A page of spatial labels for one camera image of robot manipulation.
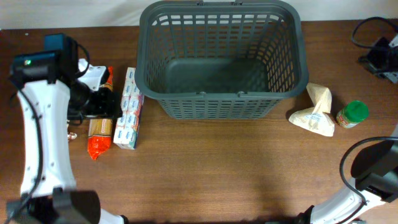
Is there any crumpled brown snack bag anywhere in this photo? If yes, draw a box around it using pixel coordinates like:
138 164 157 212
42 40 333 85
67 124 78 141

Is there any green lidded spice jar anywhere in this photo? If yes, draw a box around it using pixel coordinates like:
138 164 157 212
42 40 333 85
336 101 369 129

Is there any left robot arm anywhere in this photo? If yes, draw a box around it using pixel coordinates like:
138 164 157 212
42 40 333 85
6 33 128 223

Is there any spaghetti packet with orange ends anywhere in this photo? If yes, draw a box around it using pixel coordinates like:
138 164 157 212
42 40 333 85
86 66 114 161

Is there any grey plastic shopping basket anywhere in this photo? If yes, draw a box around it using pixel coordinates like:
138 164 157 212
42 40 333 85
135 1 309 119

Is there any beige paper flour bag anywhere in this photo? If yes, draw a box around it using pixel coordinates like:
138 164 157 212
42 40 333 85
289 83 335 137

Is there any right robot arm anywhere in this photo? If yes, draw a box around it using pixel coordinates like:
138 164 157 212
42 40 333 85
293 34 397 223

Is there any white tissue multipack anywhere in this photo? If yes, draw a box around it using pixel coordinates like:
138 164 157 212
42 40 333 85
113 67 144 150

